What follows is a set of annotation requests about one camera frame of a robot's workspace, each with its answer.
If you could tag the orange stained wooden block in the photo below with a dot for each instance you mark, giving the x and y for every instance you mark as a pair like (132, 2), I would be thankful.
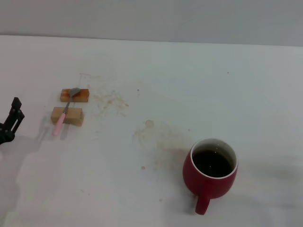
(81, 95)

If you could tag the red ceramic coffee cup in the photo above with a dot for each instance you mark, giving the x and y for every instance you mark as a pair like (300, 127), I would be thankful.
(201, 184)

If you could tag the plain light wooden block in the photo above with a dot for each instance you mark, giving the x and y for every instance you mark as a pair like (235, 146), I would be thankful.
(74, 116)

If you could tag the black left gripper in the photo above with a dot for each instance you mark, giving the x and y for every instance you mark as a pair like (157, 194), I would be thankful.
(3, 136)

